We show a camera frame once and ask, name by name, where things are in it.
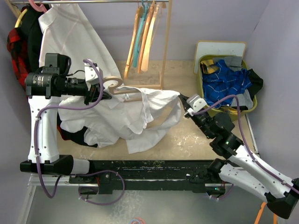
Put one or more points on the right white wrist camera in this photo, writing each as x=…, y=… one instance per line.
x=194, y=105

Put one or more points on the pink hanger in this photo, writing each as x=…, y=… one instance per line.
x=38, y=7

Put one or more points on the hanging white shirt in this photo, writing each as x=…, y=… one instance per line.
x=67, y=31

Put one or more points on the wooden hanger middle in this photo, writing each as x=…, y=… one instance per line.
x=144, y=37

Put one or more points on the grey cloth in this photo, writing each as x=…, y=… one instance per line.
x=233, y=61

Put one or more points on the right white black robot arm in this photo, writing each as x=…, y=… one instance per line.
x=239, y=165

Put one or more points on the white board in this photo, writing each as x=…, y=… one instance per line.
x=217, y=48

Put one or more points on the yellow black cloth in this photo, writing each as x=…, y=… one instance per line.
x=208, y=66

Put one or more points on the orange hanger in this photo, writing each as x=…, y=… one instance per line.
x=258, y=217

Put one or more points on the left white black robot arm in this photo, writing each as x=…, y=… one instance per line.
x=49, y=89

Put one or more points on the wooden hanger leftmost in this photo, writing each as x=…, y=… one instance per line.
x=138, y=15

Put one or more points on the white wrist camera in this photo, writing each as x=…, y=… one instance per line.
x=91, y=75
x=194, y=105

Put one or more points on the teal hanger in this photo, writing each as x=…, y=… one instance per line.
x=139, y=33

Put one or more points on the wooden clothes rack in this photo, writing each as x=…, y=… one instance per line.
x=13, y=6

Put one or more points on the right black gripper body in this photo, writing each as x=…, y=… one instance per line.
x=201, y=119

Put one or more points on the hanging black shirt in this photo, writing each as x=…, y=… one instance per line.
x=32, y=32

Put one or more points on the red black plaid shirt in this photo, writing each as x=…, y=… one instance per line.
x=17, y=46

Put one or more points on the black cloth in basket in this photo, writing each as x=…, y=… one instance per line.
x=255, y=80

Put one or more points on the white shirt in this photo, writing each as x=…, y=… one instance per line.
x=100, y=132
x=67, y=31

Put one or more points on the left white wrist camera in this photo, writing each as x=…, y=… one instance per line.
x=91, y=75

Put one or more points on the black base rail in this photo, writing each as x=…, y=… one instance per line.
x=169, y=175

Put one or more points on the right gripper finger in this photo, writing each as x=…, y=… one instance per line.
x=185, y=104
x=187, y=96

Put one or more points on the wooden hanger rightmost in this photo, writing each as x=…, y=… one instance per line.
x=158, y=10

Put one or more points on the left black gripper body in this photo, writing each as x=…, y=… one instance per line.
x=90, y=95

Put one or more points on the light wooden hanger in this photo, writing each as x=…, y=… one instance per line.
x=116, y=89

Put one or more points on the yellow hanger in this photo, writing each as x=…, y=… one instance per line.
x=18, y=22

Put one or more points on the blue shirt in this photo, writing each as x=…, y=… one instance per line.
x=224, y=82

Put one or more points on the olive green laundry basket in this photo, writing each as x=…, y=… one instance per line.
x=246, y=104

